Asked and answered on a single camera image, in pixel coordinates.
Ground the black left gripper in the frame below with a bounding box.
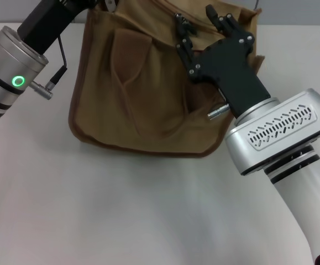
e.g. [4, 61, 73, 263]
[17, 0, 97, 55]

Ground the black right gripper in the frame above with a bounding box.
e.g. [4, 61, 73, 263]
[175, 4, 271, 118]

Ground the khaki canvas food bag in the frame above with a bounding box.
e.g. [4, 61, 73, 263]
[67, 0, 266, 160]

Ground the left arm silver cable connector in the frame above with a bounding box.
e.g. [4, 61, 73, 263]
[28, 37, 69, 100]

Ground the arm silver cable connector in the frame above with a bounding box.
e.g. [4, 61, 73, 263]
[207, 103, 230, 121]
[28, 37, 69, 100]

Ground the right arm silver cable connector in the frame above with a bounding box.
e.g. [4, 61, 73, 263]
[207, 103, 230, 121]

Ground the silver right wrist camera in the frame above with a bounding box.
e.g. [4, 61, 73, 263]
[224, 88, 320, 177]

